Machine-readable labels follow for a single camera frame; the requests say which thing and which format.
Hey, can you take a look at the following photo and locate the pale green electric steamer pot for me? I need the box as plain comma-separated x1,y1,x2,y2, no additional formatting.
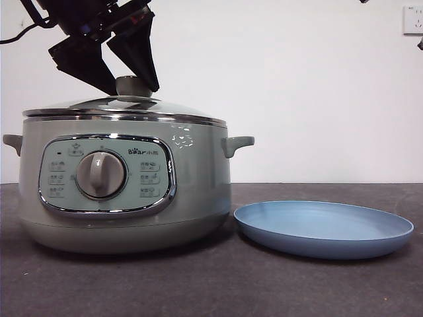
2,115,256,255

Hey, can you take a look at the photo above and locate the white wall socket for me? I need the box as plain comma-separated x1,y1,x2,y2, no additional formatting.
402,5,423,36

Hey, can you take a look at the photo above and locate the glass lid with green knob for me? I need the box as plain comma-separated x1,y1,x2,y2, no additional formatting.
22,75,229,128

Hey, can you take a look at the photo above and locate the blue round plate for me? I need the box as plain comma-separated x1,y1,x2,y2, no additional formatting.
233,200,415,260

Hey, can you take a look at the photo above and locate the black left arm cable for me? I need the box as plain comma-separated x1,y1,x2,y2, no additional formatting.
0,0,67,46

